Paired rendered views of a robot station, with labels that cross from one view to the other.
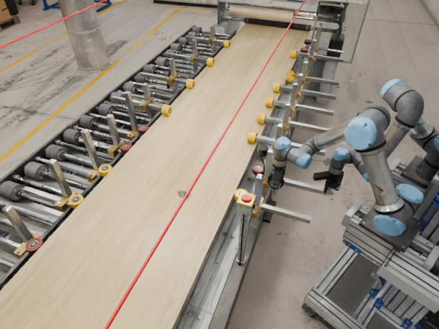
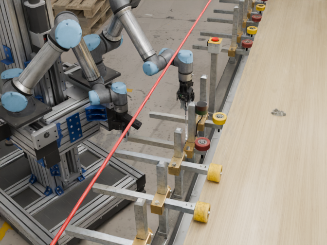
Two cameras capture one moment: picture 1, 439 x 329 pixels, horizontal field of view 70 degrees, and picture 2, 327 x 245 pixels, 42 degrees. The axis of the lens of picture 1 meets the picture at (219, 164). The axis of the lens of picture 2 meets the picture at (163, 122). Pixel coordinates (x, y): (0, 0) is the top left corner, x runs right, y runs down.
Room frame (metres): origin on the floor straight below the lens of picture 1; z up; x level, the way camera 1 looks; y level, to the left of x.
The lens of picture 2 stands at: (3.21, -0.50, 2.29)
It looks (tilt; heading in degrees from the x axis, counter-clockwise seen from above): 36 degrees down; 178
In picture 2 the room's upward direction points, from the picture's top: 2 degrees counter-clockwise
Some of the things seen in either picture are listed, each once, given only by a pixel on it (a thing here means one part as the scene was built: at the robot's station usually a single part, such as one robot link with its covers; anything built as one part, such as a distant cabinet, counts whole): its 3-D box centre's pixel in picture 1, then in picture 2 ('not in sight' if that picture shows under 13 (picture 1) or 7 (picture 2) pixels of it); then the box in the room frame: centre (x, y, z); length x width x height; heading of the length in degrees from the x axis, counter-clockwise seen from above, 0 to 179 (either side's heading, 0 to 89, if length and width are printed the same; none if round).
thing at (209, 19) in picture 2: not in sight; (232, 21); (-0.22, 0.22, 0.84); 0.43 x 0.03 x 0.04; 69
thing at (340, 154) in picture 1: (340, 158); (118, 93); (1.32, -0.67, 1.13); 0.09 x 0.08 x 0.11; 101
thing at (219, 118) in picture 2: (240, 199); (219, 123); (1.25, -0.13, 0.85); 0.08 x 0.08 x 0.11
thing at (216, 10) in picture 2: not in sight; (237, 12); (-0.45, 0.30, 0.82); 0.43 x 0.03 x 0.04; 69
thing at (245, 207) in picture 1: (245, 203); (214, 46); (0.94, -0.12, 1.18); 0.07 x 0.07 x 0.08; 69
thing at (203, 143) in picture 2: (258, 173); (202, 149); (1.48, -0.25, 0.85); 0.08 x 0.08 x 0.11
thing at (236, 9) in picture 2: not in sight; (234, 36); (0.24, 0.14, 0.92); 0.03 x 0.03 x 0.48; 69
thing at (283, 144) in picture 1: (282, 149); (185, 61); (1.25, -0.32, 1.25); 0.09 x 0.08 x 0.11; 47
